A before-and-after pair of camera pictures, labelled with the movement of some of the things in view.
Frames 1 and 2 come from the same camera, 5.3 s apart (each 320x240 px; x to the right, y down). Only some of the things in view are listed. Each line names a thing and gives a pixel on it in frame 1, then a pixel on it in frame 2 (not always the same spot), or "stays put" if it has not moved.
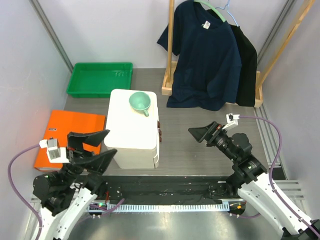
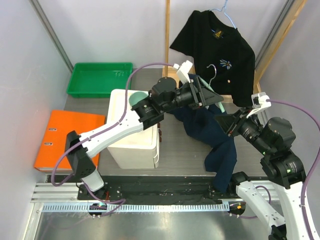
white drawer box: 134,135 stays put
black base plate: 169,189 stays put
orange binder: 61,123 stays put
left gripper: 76,153 → 201,95
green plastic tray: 98,79 stays put
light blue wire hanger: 227,11 → 224,7
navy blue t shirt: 208,59 → 201,123
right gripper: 204,132 → 230,124
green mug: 140,101 stays put
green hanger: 221,17 → 212,88
